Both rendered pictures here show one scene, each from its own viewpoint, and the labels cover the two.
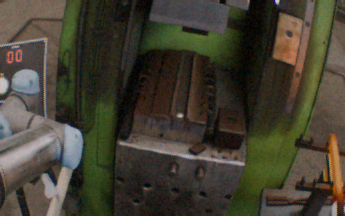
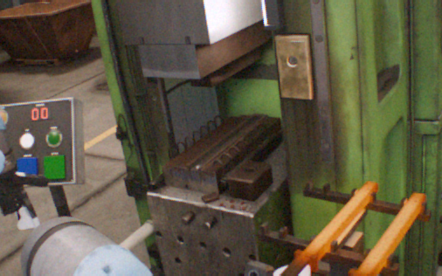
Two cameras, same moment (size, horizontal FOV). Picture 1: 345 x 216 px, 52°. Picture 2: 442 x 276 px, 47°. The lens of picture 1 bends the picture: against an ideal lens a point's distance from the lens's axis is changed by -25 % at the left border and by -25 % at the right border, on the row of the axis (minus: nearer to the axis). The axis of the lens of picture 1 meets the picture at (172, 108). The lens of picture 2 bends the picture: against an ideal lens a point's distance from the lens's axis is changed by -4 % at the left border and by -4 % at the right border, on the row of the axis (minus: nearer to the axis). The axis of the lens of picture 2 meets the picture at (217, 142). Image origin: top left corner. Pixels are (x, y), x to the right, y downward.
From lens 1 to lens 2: 91 cm
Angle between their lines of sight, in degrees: 33
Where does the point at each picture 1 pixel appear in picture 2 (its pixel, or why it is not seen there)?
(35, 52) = (61, 110)
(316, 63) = (348, 90)
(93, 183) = not seen: hidden behind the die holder
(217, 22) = (190, 66)
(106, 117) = not seen: hidden behind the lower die
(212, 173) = (224, 224)
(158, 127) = (182, 178)
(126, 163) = (157, 214)
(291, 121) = (339, 174)
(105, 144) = not seen: hidden behind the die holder
